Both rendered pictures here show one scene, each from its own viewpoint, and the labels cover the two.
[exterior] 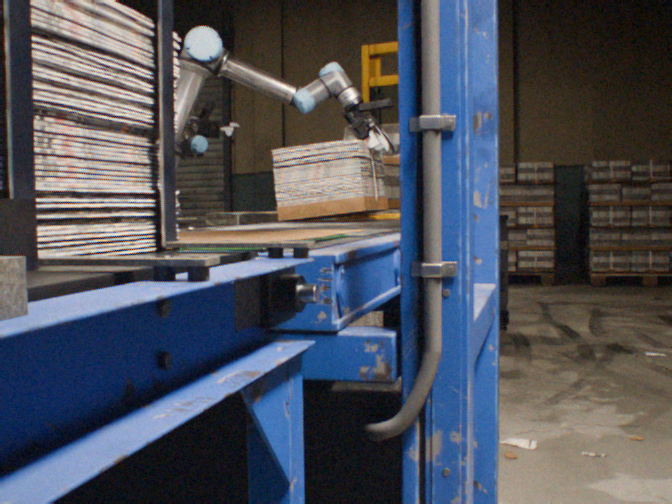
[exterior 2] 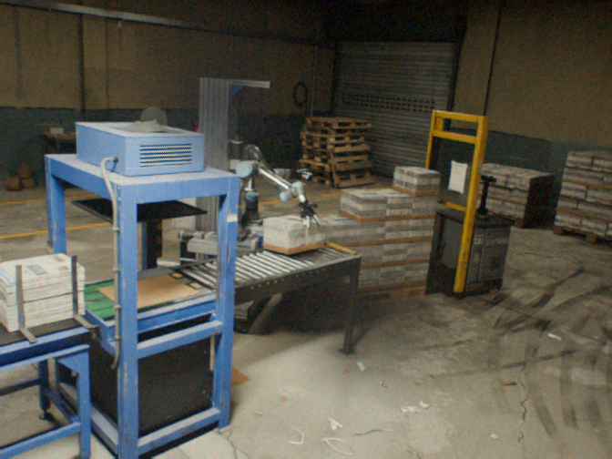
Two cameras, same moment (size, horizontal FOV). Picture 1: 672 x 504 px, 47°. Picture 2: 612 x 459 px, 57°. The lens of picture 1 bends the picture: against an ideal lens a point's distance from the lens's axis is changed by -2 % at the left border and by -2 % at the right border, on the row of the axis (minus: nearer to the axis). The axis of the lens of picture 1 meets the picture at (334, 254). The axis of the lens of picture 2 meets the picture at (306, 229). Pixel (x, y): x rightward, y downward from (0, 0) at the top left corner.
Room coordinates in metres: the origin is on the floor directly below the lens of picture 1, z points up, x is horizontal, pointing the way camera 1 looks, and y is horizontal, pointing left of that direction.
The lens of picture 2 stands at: (-0.83, -2.15, 2.08)
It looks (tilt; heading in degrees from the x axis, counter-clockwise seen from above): 15 degrees down; 30
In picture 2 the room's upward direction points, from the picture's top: 4 degrees clockwise
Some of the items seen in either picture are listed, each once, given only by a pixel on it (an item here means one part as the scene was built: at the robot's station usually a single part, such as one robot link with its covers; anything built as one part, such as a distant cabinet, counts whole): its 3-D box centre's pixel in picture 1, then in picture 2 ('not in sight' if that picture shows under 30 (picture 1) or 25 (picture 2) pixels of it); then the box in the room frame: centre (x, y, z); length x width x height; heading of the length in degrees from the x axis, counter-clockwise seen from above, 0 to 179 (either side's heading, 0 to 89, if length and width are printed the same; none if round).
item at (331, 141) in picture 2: not in sight; (334, 149); (9.75, 3.45, 0.65); 1.33 x 0.94 x 1.30; 169
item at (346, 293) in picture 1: (205, 266); (139, 298); (1.35, 0.22, 0.75); 0.70 x 0.65 x 0.10; 165
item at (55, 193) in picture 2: not in sight; (59, 282); (1.17, 0.72, 0.77); 0.09 x 0.09 x 1.55; 75
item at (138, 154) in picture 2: not in sight; (138, 146); (1.35, 0.22, 1.65); 0.60 x 0.45 x 0.20; 75
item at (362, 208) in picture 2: not in sight; (362, 205); (3.95, 0.02, 0.95); 0.38 x 0.29 x 0.23; 58
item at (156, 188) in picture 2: not in sight; (139, 173); (1.35, 0.22, 1.50); 0.94 x 0.68 x 0.10; 75
